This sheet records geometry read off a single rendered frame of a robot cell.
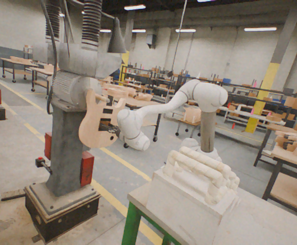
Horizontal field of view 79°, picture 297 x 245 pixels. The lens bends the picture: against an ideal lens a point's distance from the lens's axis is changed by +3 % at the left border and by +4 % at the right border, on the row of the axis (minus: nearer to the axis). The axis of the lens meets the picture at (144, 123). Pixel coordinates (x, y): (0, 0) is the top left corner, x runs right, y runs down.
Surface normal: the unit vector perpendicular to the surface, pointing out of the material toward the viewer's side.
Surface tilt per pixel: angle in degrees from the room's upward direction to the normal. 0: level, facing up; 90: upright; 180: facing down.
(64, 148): 90
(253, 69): 90
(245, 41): 90
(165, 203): 90
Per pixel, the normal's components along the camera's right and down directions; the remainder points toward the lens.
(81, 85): 0.69, 0.22
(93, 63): -0.64, 0.09
